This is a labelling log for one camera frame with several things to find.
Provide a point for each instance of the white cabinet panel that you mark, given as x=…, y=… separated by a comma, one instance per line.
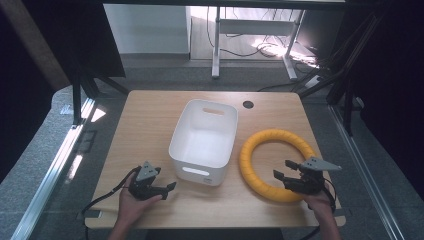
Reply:
x=146, y=28

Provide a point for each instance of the black metal stand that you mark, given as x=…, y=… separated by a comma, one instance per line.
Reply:
x=343, y=66
x=77, y=93

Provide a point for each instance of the black curtain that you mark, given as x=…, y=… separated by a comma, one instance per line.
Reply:
x=66, y=36
x=393, y=83

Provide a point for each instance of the white plastic bin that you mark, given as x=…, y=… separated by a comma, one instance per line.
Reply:
x=204, y=143

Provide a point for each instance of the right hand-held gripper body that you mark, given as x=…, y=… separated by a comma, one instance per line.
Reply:
x=310, y=180

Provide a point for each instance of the white power strip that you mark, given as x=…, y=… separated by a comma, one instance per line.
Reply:
x=313, y=81

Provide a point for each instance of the person's right hand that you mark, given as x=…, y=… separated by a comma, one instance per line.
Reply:
x=317, y=201

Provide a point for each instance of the person's left hand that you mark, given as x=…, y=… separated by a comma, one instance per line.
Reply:
x=133, y=206

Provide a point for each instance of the white metal desk frame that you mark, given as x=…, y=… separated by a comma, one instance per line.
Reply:
x=256, y=27

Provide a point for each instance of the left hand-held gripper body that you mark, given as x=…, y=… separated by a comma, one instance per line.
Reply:
x=144, y=185

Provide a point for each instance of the aluminium floor rail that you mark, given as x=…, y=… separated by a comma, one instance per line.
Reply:
x=363, y=170
x=50, y=180

